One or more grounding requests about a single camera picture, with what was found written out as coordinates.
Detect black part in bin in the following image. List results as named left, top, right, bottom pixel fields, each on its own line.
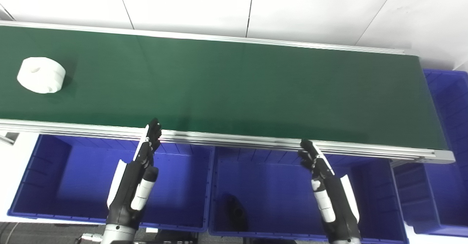
left=226, top=194, right=250, bottom=232

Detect green conveyor belt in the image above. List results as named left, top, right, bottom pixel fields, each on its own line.
left=0, top=20, right=456, bottom=164
left=0, top=26, right=449, bottom=150

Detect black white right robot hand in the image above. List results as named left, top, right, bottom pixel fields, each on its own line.
left=298, top=139, right=362, bottom=243

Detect black wrist cable silver plug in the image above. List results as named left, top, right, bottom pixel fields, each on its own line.
left=75, top=232, right=103, bottom=244

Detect blue plastic bin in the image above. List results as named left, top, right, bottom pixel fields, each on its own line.
left=208, top=146, right=410, bottom=244
left=393, top=68, right=468, bottom=237
left=7, top=134, right=215, bottom=233

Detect grey conveyor support bracket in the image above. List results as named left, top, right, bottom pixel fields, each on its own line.
left=0, top=132, right=19, bottom=146

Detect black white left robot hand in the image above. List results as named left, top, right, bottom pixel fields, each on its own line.
left=106, top=118, right=162, bottom=233

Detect white round plastic part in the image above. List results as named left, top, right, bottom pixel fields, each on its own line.
left=17, top=57, right=67, bottom=94

